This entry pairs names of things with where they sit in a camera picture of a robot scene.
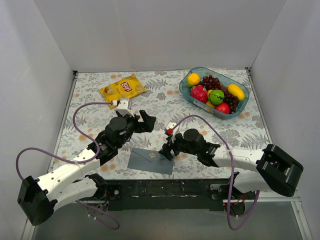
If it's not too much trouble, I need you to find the green ball fruit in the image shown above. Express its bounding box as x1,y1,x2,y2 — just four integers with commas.
209,89,225,106

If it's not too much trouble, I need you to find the yellow lemon left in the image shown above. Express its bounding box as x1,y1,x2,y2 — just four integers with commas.
187,73,201,87

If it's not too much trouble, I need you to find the red apple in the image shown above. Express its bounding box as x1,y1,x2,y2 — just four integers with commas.
215,102,230,114

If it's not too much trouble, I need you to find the teal plastic fruit basket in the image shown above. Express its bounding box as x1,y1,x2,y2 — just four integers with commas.
179,67,250,120

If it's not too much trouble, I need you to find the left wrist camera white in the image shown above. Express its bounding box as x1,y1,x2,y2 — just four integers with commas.
116,98,134,117

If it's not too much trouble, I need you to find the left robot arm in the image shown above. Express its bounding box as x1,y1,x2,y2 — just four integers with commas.
17,110,156,226

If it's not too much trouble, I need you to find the floral tablecloth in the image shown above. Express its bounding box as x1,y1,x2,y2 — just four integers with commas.
49,70,271,180

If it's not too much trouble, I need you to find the aluminium frame rail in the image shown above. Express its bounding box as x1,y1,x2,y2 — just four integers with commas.
31,181,301,204

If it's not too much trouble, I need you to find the purple cable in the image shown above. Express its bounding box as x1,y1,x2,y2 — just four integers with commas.
15,101,121,230
172,114,261,231

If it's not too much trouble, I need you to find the purple grape bunch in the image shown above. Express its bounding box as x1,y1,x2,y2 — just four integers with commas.
198,74,240,114

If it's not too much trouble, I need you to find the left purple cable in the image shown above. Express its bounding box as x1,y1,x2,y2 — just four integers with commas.
15,101,121,230

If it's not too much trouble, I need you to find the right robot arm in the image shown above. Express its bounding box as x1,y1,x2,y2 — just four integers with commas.
159,128,304,199

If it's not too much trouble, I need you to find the yellow Lays chips bag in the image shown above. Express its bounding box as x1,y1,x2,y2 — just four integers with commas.
99,73,147,102

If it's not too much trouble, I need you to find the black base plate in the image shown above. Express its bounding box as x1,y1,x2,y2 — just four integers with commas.
77,179,257,212

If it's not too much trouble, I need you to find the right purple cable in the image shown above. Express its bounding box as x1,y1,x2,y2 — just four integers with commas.
172,114,261,231

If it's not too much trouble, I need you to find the small orange fruit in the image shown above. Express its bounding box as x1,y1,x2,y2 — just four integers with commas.
207,89,213,99

